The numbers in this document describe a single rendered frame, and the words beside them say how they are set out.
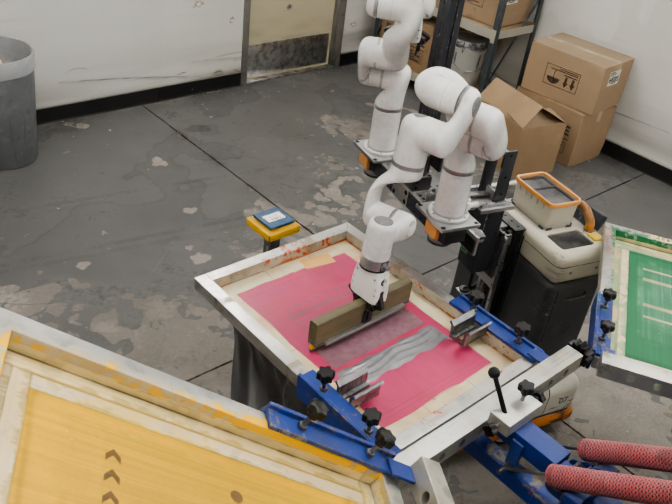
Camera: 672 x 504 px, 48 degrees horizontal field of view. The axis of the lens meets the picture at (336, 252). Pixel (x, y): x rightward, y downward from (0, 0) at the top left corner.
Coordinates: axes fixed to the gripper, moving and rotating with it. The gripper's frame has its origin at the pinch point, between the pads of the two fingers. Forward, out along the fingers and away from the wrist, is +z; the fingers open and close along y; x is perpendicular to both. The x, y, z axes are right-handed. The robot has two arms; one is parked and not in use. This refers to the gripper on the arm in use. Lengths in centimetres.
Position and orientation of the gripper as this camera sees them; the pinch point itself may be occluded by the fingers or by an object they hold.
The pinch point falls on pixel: (362, 311)
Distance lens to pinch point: 205.3
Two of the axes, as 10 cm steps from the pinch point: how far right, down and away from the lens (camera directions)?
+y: -6.6, -4.7, 5.9
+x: -7.4, 2.3, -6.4
